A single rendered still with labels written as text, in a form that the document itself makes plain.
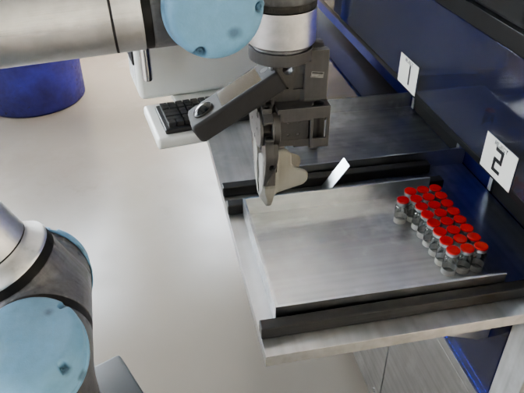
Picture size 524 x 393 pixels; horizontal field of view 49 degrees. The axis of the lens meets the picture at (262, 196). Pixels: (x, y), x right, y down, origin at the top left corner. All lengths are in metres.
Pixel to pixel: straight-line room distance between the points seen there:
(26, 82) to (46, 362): 2.82
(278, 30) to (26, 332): 0.41
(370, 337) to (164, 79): 1.00
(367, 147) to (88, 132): 2.20
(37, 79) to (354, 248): 2.66
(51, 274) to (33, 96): 2.72
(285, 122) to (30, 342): 0.36
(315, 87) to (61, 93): 2.87
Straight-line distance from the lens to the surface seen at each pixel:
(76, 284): 0.76
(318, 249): 0.94
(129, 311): 2.11
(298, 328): 0.80
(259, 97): 0.65
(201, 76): 1.61
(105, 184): 2.76
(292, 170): 0.71
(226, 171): 1.13
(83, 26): 0.45
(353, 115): 1.34
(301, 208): 1.02
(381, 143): 1.24
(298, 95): 0.67
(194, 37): 0.44
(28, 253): 0.73
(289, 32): 0.61
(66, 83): 3.48
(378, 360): 1.62
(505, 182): 0.95
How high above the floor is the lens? 1.48
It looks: 35 degrees down
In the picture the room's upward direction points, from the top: straight up
